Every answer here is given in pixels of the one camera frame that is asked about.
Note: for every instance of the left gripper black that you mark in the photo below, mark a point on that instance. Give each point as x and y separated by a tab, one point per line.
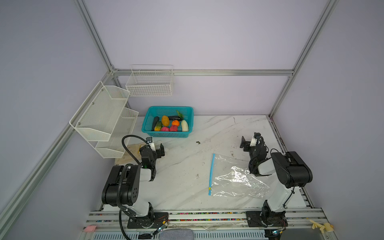
159	151

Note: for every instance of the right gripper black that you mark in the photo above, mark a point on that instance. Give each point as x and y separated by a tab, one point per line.
246	144

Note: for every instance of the green yellow papaya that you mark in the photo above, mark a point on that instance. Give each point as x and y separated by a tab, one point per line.
158	127

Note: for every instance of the clear zip bag blue zipper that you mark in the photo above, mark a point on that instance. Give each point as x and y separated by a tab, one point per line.
231	178

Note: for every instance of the orange yellow mango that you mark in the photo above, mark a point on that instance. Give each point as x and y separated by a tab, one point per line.
165	121

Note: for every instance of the teal plastic basket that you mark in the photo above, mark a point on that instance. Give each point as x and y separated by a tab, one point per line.
187	113

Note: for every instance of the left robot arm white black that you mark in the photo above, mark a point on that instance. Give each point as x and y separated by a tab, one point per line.
123	184

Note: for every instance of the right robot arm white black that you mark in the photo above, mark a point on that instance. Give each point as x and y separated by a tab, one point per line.
290	169

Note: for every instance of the red bell pepper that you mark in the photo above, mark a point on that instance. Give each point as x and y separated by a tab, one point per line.
174	128

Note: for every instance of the dark green cucumber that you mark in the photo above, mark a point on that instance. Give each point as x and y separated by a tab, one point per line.
155	121

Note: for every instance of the orange tangerine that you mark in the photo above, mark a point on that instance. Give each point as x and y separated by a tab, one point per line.
175	123

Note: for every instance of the white mesh two-tier shelf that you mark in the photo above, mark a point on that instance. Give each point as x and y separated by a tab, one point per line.
104	119

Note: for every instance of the grey cloth pad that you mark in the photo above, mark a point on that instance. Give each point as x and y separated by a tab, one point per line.
177	234

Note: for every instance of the pink sponge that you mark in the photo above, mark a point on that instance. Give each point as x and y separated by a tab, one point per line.
90	229

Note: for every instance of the beige tape scraps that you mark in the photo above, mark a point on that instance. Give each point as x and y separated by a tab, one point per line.
325	227

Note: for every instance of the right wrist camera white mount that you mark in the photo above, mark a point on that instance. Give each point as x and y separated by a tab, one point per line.
255	139

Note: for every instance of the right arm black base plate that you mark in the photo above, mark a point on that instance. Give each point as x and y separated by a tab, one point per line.
266	220

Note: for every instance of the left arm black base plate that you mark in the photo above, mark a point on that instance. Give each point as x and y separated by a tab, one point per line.
154	222

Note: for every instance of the white wire wall basket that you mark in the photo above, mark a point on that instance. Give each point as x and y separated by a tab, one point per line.
151	81

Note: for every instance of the aluminium rail base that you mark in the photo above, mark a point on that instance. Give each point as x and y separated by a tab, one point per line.
212	225

